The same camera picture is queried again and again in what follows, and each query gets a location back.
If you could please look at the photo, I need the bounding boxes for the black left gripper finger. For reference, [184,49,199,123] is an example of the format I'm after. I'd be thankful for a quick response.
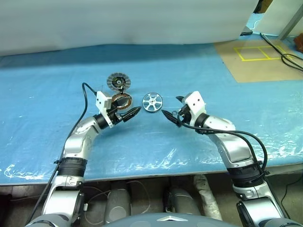
[115,97,130,109]
[122,107,142,123]

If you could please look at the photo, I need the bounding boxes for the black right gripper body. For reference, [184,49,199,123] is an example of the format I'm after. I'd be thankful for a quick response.
[177,105,194,125]

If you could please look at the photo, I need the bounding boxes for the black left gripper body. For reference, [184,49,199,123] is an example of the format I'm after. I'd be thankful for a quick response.
[107,104,125,126]

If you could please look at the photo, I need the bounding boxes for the motor stator base copper windings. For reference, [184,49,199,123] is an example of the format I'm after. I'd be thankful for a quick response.
[110,93,135,112]

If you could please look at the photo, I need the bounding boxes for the silver spoked wheel cap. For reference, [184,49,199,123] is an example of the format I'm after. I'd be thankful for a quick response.
[141,92,164,114]

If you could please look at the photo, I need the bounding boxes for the grey finned rotor disc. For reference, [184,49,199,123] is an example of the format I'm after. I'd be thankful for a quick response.
[106,72,132,92]

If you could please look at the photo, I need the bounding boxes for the blue plastic table cover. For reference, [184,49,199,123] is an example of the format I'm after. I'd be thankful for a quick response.
[0,37,303,187]

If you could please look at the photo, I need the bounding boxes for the white foam backdrop sheet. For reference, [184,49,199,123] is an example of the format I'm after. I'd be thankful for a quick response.
[0,0,258,57]

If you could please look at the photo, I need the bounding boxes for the brown floor board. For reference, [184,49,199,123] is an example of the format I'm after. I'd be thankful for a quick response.
[214,39,303,83]

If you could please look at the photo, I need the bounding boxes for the dark grey rounded cylinder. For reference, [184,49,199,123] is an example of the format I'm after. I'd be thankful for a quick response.
[163,186,202,216]
[105,182,132,223]

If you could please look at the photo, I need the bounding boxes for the grey robot torso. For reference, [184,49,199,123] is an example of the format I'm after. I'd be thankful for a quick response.
[104,211,211,227]

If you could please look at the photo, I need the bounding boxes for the white upright panel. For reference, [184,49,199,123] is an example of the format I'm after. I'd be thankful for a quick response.
[254,0,300,37]

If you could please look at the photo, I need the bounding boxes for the reddish brown object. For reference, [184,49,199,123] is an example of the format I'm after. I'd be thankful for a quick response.
[293,33,303,54]

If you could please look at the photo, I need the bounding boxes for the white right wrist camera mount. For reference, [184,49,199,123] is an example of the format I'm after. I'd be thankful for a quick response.
[183,91,208,127]

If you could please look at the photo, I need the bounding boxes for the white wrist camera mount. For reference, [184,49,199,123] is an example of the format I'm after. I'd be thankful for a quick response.
[183,91,208,127]
[95,91,114,129]

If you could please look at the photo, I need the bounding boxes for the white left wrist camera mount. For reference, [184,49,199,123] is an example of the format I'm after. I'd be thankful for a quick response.
[95,91,114,129]

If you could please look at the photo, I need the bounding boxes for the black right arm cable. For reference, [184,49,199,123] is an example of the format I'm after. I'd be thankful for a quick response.
[177,111,270,177]

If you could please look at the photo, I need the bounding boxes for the thin white wire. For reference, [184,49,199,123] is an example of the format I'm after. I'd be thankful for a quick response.
[84,181,152,224]

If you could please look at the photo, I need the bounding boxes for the white wrapped post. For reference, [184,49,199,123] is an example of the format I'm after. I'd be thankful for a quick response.
[194,175,223,220]

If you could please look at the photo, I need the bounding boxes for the black floor cable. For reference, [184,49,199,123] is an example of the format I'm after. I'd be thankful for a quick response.
[260,32,303,72]

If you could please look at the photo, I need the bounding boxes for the thin black floor wire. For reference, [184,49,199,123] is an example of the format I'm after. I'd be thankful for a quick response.
[281,182,294,218]

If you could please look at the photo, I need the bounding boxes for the aluminium frame post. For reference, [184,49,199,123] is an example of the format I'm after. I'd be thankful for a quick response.
[279,0,303,41]

